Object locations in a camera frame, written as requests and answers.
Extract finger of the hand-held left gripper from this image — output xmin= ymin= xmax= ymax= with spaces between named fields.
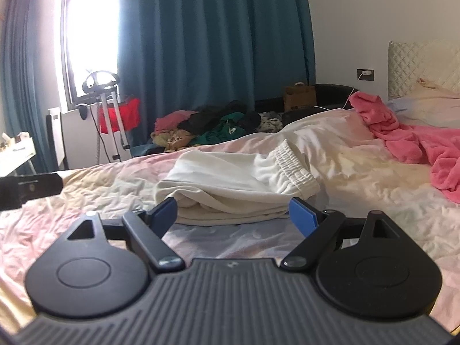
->
xmin=0 ymin=172 xmax=64 ymax=211

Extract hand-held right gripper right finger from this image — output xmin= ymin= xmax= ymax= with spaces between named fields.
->
xmin=280 ymin=196 xmax=403 ymax=270

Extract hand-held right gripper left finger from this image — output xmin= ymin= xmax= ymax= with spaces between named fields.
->
xmin=66 ymin=197 xmax=186 ymax=272

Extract white pants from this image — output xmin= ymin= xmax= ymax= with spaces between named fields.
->
xmin=154 ymin=139 xmax=321 ymax=226

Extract pile of mixed clothes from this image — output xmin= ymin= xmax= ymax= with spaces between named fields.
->
xmin=151 ymin=101 xmax=284 ymax=152

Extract white desk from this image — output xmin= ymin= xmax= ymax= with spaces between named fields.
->
xmin=0 ymin=133 xmax=37 ymax=177

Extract clutter of small desk bottles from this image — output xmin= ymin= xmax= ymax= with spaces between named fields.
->
xmin=0 ymin=131 xmax=31 ymax=152

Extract white radiator heater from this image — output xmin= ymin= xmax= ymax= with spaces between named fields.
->
xmin=46 ymin=107 xmax=70 ymax=171

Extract red cloth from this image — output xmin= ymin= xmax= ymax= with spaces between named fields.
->
xmin=98 ymin=97 xmax=141 ymax=133

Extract narrow teal curtain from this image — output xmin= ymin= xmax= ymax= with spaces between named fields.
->
xmin=0 ymin=0 xmax=54 ymax=177

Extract white exercise machine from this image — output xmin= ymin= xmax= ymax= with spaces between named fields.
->
xmin=82 ymin=70 xmax=132 ymax=163

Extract cardboard box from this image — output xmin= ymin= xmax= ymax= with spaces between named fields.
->
xmin=284 ymin=83 xmax=317 ymax=113

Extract pink fleece blanket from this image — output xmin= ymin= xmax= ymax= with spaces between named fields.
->
xmin=348 ymin=91 xmax=460 ymax=204

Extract cream pillow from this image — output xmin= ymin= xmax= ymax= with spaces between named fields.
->
xmin=386 ymin=77 xmax=460 ymax=129

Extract wide teal curtain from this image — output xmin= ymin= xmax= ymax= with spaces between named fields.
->
xmin=117 ymin=0 xmax=316 ymax=152

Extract window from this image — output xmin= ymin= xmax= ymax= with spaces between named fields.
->
xmin=60 ymin=0 xmax=121 ymax=110

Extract quilted cream headboard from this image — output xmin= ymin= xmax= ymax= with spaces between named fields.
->
xmin=387 ymin=39 xmax=460 ymax=100

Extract white charger cable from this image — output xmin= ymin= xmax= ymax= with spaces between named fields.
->
xmin=313 ymin=70 xmax=371 ymax=110

